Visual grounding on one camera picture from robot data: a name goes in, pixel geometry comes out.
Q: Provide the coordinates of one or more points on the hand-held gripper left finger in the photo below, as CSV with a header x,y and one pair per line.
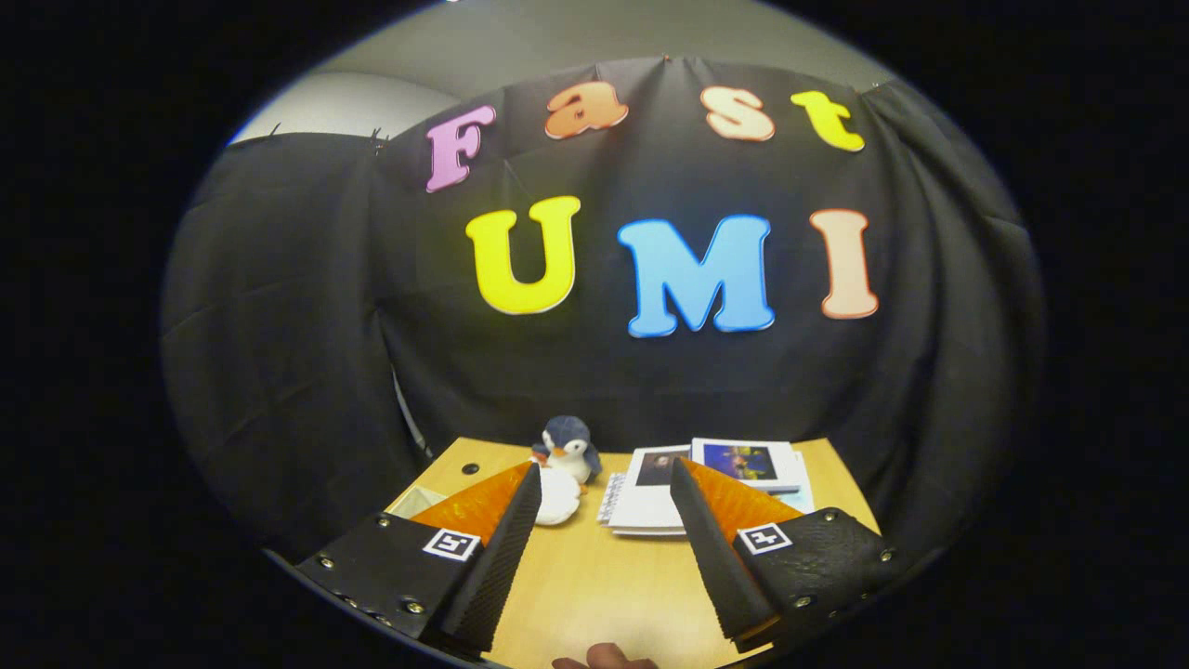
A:
x,y
502,557

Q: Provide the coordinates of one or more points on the penguin plush toy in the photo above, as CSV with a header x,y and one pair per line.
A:
x,y
568,446

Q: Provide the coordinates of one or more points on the white book with dark portrait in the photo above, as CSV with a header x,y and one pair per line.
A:
x,y
650,506

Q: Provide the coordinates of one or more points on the spiral notebook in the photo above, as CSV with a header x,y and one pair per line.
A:
x,y
610,502

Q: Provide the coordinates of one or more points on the book with blue picture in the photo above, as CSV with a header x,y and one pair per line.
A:
x,y
743,460

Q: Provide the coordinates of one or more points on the white metal pole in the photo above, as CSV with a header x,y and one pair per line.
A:
x,y
409,418

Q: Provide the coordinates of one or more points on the grey fabric storage box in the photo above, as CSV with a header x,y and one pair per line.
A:
x,y
413,500

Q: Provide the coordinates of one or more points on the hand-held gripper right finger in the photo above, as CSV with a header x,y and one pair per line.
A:
x,y
715,557

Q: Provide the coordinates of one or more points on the book with teal cover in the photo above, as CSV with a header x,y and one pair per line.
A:
x,y
799,500

